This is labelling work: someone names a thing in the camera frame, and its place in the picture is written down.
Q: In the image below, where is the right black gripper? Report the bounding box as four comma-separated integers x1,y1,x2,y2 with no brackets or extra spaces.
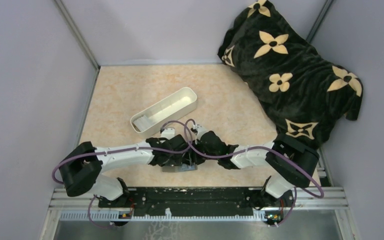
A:
182,138,220,166

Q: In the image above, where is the white plastic tray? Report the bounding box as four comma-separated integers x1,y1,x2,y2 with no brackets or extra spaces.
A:
130,87,198,139

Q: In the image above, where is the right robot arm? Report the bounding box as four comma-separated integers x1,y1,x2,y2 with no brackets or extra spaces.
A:
192,130,320,206

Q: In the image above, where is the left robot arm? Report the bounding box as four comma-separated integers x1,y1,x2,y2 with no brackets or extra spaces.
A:
56,134,196,207

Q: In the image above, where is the stack of white cards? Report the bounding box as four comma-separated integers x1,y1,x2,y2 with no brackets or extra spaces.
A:
132,115,155,132

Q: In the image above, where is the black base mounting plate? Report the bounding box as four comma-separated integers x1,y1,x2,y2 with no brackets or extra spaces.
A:
98,187,296,218

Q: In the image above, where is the black floral blanket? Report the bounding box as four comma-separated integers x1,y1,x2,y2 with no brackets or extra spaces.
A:
217,0,363,149

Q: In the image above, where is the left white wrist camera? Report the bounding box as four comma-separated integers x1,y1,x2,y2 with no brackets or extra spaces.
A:
160,127,176,140

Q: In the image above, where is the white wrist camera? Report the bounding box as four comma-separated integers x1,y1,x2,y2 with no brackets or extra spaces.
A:
160,127,176,140
191,124,208,136

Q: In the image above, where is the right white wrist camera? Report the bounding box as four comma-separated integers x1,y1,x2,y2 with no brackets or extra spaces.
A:
191,124,208,136

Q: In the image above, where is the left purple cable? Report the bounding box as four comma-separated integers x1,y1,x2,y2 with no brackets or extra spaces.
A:
52,119,195,230

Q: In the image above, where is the purple cable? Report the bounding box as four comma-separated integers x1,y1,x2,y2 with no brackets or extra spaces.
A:
52,119,195,230
183,118,325,228

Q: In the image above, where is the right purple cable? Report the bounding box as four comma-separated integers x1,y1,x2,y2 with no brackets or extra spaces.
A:
183,118,325,228

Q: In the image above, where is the aluminium frame rail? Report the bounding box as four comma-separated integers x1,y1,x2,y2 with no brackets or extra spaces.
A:
49,187,349,222

